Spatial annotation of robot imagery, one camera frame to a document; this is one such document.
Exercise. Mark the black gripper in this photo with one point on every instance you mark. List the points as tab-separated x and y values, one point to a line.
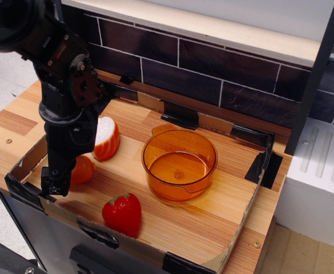
67	137

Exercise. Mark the orange toy carrot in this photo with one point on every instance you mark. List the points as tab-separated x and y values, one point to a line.
83	170

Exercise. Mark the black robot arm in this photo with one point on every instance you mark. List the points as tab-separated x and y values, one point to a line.
72	94

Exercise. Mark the cardboard fence with black tape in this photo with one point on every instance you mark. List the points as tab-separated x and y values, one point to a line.
206	233

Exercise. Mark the transparent orange plastic pot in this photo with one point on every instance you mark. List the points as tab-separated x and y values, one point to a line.
179	163

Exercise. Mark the white orange toy sushi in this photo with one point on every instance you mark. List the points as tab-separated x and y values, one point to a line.
107	139

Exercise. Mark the red toy strawberry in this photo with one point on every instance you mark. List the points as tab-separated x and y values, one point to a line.
123	214

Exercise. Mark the dark tile backsplash panel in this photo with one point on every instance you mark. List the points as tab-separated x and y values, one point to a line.
263	77

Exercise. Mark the white ribbed sink block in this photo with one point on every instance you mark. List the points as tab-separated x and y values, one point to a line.
306	203

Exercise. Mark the black vertical frame post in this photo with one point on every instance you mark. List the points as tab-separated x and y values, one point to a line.
312	86

